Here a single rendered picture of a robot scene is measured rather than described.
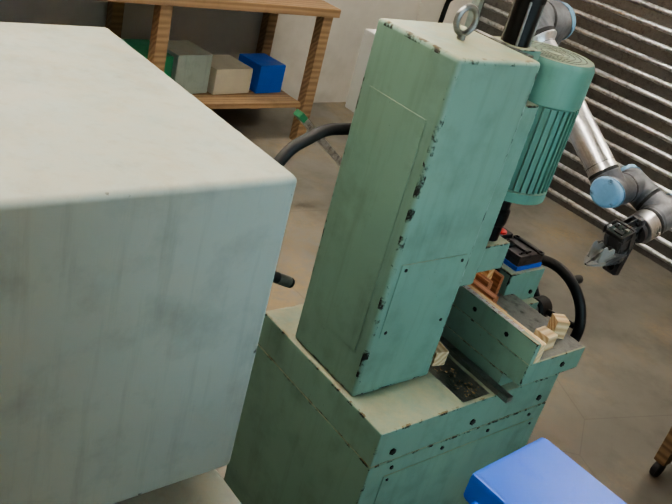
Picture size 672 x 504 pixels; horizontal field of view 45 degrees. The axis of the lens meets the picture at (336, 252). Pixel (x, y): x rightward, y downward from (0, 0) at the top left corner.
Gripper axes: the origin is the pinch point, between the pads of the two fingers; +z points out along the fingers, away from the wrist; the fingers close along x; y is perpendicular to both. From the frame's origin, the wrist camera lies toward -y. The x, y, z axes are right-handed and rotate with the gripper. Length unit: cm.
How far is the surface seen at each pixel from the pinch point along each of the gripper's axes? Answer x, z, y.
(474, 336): 10, 53, 14
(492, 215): 7, 48, 45
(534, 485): 65, 98, 63
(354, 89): -15, 66, 72
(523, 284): 2.5, 29.0, 11.1
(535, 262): 1.3, 24.1, 14.9
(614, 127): -151, -221, -117
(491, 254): 4, 43, 30
